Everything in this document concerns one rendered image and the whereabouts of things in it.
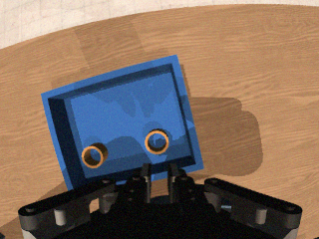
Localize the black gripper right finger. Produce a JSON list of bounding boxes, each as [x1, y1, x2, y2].
[[167, 163, 303, 239]]

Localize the blue open tray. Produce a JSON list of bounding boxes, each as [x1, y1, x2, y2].
[[41, 54, 204, 191]]

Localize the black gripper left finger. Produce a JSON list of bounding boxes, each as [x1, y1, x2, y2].
[[18, 163, 152, 239]]

